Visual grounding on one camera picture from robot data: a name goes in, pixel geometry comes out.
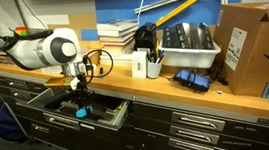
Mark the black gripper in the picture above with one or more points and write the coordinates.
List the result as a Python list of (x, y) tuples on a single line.
[(82, 75)]

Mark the blue block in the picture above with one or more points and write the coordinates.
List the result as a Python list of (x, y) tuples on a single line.
[(83, 113)]

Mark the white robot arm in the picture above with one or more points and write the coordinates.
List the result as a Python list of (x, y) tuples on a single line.
[(55, 47)]

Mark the open grey metal drawer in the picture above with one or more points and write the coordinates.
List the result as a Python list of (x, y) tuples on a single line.
[(108, 111)]

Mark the black object inside drawer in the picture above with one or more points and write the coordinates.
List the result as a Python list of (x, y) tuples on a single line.
[(55, 101)]

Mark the black drawer cabinet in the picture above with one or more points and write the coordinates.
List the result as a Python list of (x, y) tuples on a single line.
[(144, 114)]

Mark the white rectangular box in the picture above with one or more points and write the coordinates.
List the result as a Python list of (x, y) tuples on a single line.
[(138, 63)]

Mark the stack of books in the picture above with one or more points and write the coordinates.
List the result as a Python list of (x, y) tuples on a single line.
[(116, 36)]

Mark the white pen cup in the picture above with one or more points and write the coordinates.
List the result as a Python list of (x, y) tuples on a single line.
[(153, 69)]

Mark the black tool with yellow bar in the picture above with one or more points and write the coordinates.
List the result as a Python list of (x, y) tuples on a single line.
[(145, 37)]

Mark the white bin of black parts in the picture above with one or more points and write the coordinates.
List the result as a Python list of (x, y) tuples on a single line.
[(188, 45)]

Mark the large cardboard box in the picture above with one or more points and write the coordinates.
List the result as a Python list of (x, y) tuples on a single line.
[(242, 32)]

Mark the blue black device with cable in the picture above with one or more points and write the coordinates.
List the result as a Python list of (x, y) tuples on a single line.
[(192, 80)]

